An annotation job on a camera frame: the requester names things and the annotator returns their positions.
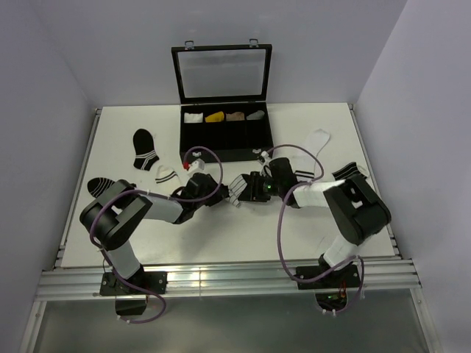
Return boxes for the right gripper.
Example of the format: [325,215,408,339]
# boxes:
[238,171,283,202]

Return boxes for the white sock with black lines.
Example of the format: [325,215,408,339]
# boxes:
[227,174,249,207]

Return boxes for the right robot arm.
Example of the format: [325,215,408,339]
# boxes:
[229,157,392,290]

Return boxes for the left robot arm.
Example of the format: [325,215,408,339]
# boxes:
[79,173,229,294]

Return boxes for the long white sock striped cuff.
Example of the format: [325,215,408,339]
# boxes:
[292,129,330,181]

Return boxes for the cream sock with black stripes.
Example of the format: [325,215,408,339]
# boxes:
[155,165,181,188]

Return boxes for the grey rolled sock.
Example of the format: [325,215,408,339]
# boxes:
[246,110,265,121]

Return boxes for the tan rolled sock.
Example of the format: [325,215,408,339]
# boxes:
[226,112,245,121]

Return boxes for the yellow rolled sock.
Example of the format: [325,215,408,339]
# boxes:
[205,111,225,123]

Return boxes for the white rolled sock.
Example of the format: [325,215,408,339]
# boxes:
[183,113,204,124]

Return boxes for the black sock with white stripes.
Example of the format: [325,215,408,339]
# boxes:
[132,129,160,171]

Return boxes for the black sock white vertical stripes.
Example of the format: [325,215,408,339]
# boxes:
[332,162,369,180]

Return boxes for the black storage box with lid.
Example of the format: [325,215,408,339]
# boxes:
[171,39,274,163]

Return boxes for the black white horizontal striped sock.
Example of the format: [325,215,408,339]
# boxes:
[87,177,115,199]

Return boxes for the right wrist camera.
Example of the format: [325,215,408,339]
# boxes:
[258,151,272,177]

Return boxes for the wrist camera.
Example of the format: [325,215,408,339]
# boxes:
[183,159,205,175]
[258,151,272,177]

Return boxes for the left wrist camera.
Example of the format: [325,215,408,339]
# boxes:
[183,159,205,175]

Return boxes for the aluminium frame rail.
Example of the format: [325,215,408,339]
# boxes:
[35,258,422,302]

